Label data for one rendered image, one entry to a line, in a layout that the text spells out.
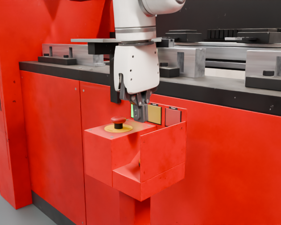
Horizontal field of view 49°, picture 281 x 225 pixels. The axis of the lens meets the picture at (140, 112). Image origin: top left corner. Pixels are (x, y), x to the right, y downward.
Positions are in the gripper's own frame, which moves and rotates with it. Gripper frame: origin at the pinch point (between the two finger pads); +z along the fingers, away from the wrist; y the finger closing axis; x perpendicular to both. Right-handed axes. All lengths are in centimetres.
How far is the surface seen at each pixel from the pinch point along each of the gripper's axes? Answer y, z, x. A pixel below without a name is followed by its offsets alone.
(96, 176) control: 6.4, 16.7, -10.4
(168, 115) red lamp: -9.9, 3.4, -0.1
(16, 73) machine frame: -26, 5, -121
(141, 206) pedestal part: -0.2, 25.5, -2.0
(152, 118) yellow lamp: -9.8, 5.1, -5.3
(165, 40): -39.8, -11.8, -25.0
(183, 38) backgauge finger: -60, -11, -32
